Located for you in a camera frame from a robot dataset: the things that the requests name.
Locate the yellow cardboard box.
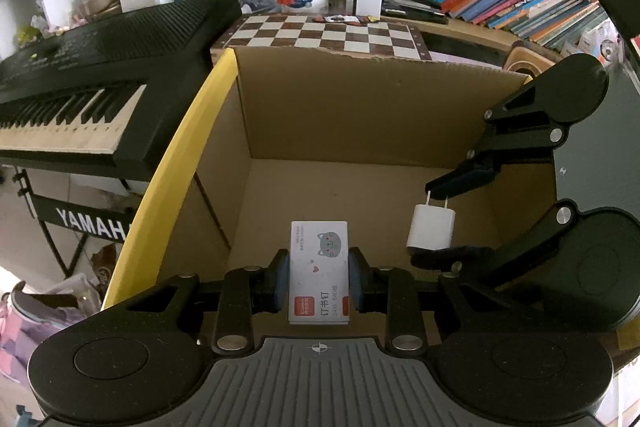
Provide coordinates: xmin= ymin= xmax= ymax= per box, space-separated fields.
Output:
xmin=101 ymin=45 xmax=566 ymax=348

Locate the checkered chess board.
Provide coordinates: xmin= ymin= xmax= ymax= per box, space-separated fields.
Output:
xmin=212 ymin=14 xmax=431 ymax=61

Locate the black electronic keyboard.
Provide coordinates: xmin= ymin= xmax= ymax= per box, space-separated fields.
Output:
xmin=1 ymin=0 xmax=241 ymax=181

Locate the white staples box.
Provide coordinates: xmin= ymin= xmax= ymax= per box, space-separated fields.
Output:
xmin=288 ymin=221 xmax=350 ymax=325

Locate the brown retro speaker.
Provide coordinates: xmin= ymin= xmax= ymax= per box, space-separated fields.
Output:
xmin=502 ymin=40 xmax=563 ymax=78

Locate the white charger plug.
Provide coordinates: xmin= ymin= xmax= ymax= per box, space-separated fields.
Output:
xmin=406 ymin=192 xmax=456 ymax=251

